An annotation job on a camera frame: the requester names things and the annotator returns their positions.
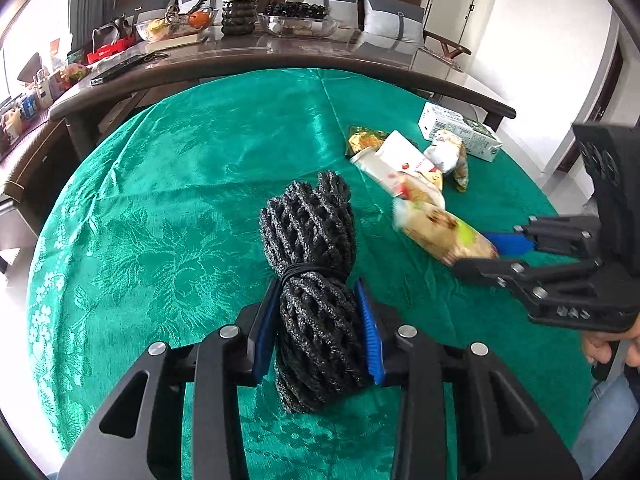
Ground red box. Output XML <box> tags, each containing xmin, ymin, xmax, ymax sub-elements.
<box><xmin>87</xmin><ymin>40</ymin><xmax>136</xmax><ymax>65</ymax></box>

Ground dark wooden door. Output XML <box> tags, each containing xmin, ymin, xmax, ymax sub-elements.
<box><xmin>557</xmin><ymin>40</ymin><xmax>626</xmax><ymax>173</ymax></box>

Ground beige printed snack wrapper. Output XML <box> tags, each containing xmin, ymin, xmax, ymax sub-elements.
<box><xmin>392</xmin><ymin>195</ymin><xmax>500</xmax><ymax>266</ymax></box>

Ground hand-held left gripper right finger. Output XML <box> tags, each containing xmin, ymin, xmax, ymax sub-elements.
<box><xmin>354</xmin><ymin>280</ymin><xmax>583</xmax><ymax>480</ymax></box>

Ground yellow snack wrapper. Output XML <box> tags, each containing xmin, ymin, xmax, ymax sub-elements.
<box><xmin>346</xmin><ymin>125</ymin><xmax>391</xmax><ymax>156</ymax></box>

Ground group of bottles and toiletries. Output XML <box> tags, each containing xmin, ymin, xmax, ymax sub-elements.
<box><xmin>0</xmin><ymin>40</ymin><xmax>91</xmax><ymax>141</ymax></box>

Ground green and white milk carton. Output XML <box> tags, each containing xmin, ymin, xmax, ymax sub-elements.
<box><xmin>417</xmin><ymin>101</ymin><xmax>503</xmax><ymax>162</ymax></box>

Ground person's right hand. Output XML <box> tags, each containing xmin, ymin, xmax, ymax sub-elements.
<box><xmin>582</xmin><ymin>310</ymin><xmax>640</xmax><ymax>368</ymax></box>

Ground dark wooden coffee table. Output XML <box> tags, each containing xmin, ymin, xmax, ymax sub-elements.
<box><xmin>50</xmin><ymin>20</ymin><xmax>516</xmax><ymax>161</ymax></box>

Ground glass bowl of dark fruit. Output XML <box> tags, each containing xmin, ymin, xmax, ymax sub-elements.
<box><xmin>257</xmin><ymin>2</ymin><xmax>341</xmax><ymax>38</ymax></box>

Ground green tablecloth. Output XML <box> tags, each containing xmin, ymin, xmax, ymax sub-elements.
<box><xmin>26</xmin><ymin>67</ymin><xmax>593</xmax><ymax>480</ymax></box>

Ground crumpled silver white wrapper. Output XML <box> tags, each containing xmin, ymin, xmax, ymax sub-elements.
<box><xmin>422</xmin><ymin>130</ymin><xmax>471</xmax><ymax>192</ymax></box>

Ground black phone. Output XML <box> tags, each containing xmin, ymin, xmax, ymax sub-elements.
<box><xmin>90</xmin><ymin>52</ymin><xmax>158</xmax><ymax>86</ymax></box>

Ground black foam fruit net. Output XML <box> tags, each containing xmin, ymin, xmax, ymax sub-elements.
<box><xmin>260</xmin><ymin>170</ymin><xmax>383</xmax><ymax>415</ymax></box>

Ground dark handbag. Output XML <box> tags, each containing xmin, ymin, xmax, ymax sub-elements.
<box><xmin>92</xmin><ymin>14</ymin><xmax>133</xmax><ymax>48</ymax></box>

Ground person's blue jeans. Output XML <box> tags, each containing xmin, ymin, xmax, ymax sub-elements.
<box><xmin>570</xmin><ymin>365</ymin><xmax>640</xmax><ymax>480</ymax></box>

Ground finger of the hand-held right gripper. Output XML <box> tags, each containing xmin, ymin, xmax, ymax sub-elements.
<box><xmin>482</xmin><ymin>215</ymin><xmax>603</xmax><ymax>257</ymax></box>
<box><xmin>452</xmin><ymin>256</ymin><xmax>603</xmax><ymax>311</ymax></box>

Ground white and red wrapper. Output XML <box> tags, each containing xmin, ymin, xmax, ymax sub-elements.
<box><xmin>350</xmin><ymin>130</ymin><xmax>446</xmax><ymax>206</ymax></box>

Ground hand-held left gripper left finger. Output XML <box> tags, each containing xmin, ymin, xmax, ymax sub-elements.
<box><xmin>57</xmin><ymin>277</ymin><xmax>281</xmax><ymax>480</ymax></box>

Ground book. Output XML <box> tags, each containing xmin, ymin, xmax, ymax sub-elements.
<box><xmin>145</xmin><ymin>30</ymin><xmax>208</xmax><ymax>51</ymax></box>

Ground white door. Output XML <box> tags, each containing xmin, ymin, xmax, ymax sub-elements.
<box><xmin>425</xmin><ymin>0</ymin><xmax>486</xmax><ymax>46</ymax></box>

